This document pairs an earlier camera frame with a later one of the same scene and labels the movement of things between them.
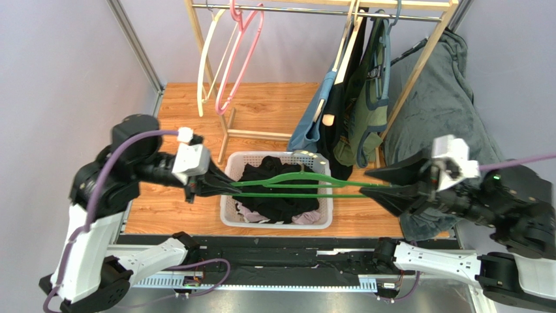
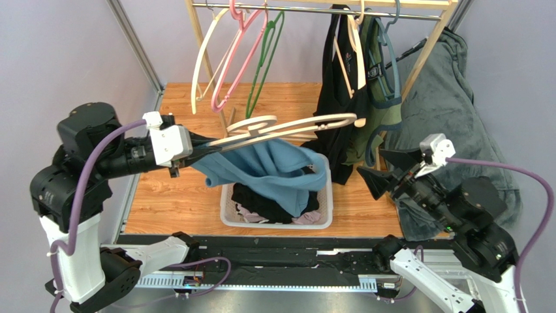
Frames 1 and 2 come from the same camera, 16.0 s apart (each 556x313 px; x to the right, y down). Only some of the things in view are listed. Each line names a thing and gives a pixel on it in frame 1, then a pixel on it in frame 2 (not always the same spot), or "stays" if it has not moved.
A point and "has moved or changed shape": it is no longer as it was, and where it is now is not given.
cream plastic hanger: [201, 98] has moved or changed shape
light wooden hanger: [357, 22] → [359, 59]
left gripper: [213, 182] → [200, 151]
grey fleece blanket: [442, 105] stays
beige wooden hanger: [339, 51] → [252, 129]
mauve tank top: [307, 218] stays
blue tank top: [299, 139] → [284, 167]
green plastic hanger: [304, 179] → [267, 37]
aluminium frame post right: [459, 14] stays
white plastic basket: [229, 216] stays
